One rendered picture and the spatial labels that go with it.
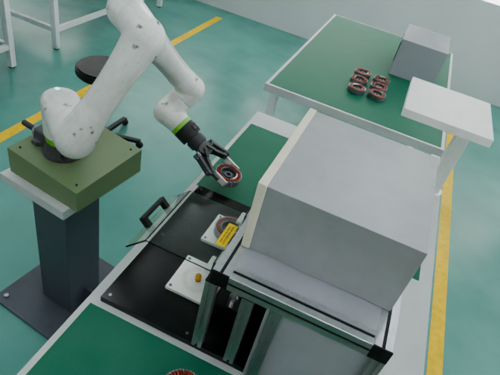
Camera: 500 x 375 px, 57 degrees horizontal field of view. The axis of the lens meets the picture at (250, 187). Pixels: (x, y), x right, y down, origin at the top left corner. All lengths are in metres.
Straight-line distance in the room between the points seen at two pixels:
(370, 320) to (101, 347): 0.72
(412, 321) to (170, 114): 1.15
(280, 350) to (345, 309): 0.22
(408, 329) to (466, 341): 1.24
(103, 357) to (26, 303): 1.10
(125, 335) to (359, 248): 0.71
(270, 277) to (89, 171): 0.89
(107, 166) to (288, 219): 0.91
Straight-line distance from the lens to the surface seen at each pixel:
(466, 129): 1.94
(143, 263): 1.53
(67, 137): 1.54
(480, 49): 5.86
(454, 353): 2.80
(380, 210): 1.08
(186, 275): 1.50
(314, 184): 1.07
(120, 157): 1.81
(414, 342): 1.65
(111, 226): 2.74
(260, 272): 1.11
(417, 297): 1.79
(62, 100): 1.66
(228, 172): 1.87
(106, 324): 1.42
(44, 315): 2.36
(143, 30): 1.40
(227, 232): 1.25
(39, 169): 1.77
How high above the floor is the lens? 1.93
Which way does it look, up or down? 38 degrees down
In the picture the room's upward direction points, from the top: 15 degrees clockwise
